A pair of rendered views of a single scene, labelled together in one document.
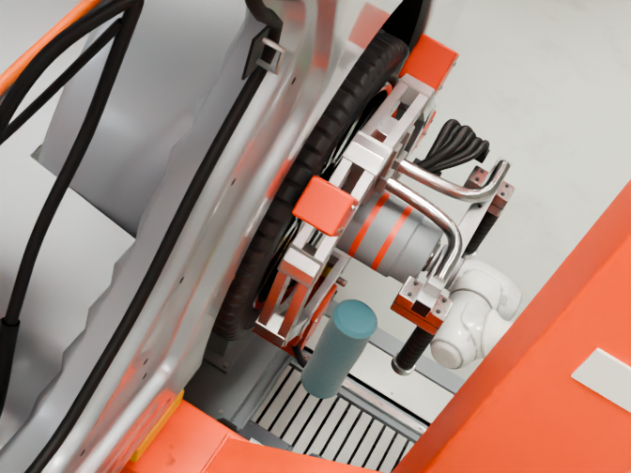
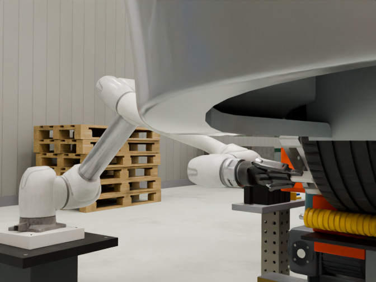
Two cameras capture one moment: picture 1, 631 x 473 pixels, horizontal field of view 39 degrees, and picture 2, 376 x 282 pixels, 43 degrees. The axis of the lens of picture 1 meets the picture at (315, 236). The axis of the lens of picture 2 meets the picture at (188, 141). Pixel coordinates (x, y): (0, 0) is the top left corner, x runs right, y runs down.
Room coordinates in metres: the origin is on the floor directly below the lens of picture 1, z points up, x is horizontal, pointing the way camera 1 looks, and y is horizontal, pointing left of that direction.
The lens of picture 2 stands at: (2.66, 0.38, 0.72)
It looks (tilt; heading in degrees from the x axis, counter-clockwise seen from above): 0 degrees down; 213
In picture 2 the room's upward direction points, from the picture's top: straight up
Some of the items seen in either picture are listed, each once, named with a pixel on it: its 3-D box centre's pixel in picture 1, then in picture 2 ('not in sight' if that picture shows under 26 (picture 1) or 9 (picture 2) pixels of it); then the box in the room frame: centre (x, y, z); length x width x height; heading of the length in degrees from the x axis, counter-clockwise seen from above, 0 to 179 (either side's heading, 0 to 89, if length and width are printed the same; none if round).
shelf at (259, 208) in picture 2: not in sight; (272, 204); (0.51, -0.52, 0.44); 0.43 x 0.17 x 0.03; 170
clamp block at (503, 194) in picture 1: (486, 190); not in sight; (1.32, -0.27, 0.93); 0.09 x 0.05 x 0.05; 80
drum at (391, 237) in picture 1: (380, 232); not in sight; (1.17, -0.11, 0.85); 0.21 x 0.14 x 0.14; 80
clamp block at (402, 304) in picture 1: (422, 305); not in sight; (0.98, -0.21, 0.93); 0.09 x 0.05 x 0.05; 80
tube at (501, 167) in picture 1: (458, 153); not in sight; (1.26, -0.18, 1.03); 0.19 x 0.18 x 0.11; 80
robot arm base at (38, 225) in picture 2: not in sight; (34, 222); (1.29, -1.31, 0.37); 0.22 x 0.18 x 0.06; 8
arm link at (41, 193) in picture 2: not in sight; (40, 190); (1.26, -1.32, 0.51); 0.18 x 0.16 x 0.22; 173
